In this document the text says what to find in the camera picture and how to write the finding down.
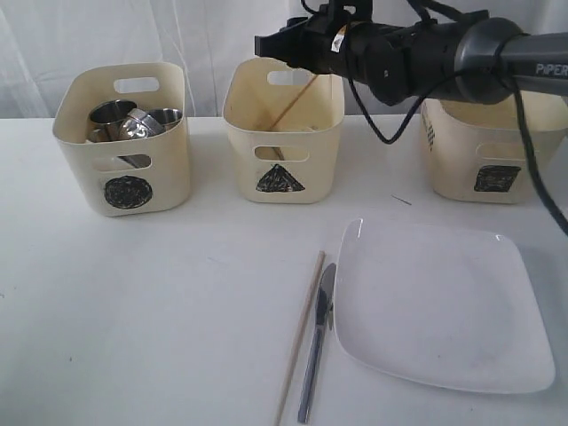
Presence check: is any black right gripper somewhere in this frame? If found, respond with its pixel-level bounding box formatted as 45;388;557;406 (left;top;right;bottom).
254;16;355;75

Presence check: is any steel cup with wire handle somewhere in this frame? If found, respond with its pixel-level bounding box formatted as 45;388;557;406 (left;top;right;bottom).
148;108;185;131

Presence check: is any steel bowl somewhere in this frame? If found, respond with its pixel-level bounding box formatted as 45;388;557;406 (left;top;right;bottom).
117;108;166;169

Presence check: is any steel cup without visible handle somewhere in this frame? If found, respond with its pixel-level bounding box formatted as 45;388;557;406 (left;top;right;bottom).
88;99;138;143

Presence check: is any steel table knife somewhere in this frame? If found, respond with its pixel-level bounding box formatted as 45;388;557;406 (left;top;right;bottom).
296;263;336;425

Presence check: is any white square plate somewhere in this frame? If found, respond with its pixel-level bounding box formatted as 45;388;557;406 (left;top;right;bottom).
334;218;556;394

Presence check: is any steel spoon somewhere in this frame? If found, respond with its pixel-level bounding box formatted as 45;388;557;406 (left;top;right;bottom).
266;146;286;162

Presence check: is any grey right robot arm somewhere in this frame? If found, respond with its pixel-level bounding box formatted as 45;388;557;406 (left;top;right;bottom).
255;17;567;106

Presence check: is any white backdrop curtain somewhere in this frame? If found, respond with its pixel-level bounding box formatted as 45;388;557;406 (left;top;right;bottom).
0;0;568;121

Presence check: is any cream bin with triangle mark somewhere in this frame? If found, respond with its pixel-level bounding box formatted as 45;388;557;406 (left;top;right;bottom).
223;58;344;204

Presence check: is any small dark needle on table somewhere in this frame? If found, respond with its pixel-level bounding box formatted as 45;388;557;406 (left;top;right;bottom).
391;195;413;206

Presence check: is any cream bin with square mark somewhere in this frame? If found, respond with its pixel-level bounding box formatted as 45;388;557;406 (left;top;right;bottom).
420;95;568;205

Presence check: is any cream bin with circle mark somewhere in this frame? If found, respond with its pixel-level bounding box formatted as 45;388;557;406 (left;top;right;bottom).
52;62;191;217

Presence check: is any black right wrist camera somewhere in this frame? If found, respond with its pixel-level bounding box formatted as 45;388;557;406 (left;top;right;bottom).
327;0;374;23

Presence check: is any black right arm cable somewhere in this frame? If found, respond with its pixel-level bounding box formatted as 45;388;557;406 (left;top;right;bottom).
299;0;568;236

